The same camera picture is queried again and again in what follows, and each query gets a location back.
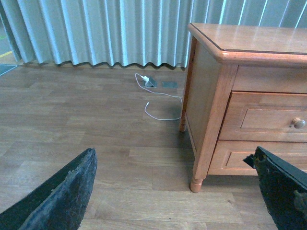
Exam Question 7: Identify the light wooden nightstand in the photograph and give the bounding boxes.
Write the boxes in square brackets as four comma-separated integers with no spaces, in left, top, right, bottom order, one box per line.
[179,23,307,193]

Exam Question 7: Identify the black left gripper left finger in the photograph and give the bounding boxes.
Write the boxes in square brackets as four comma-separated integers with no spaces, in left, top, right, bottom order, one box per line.
[0,148,97,230]

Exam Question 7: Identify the wooden drawer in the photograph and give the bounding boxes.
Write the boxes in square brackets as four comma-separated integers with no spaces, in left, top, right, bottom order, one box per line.
[219,92,307,142]
[208,140,307,175]

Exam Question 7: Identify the white floor charger plug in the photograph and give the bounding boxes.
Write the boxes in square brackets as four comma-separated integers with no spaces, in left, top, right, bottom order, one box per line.
[141,76,150,82]

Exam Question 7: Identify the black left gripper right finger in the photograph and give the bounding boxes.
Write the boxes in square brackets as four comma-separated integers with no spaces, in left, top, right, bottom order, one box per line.
[243,146,307,230]

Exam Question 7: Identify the closed metal floor plate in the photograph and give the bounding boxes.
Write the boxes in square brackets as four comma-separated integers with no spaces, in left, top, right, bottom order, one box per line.
[162,81,178,89]

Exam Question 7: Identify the open metal floor socket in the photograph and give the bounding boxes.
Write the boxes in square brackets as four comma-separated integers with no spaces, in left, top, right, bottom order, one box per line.
[144,77,157,88]

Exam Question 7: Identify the grey pleated curtain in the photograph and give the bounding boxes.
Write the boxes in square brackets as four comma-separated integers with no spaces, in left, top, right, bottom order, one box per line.
[0,0,307,67]

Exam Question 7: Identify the white floor cable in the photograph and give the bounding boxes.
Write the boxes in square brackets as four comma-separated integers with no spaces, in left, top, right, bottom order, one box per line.
[134,73,182,121]

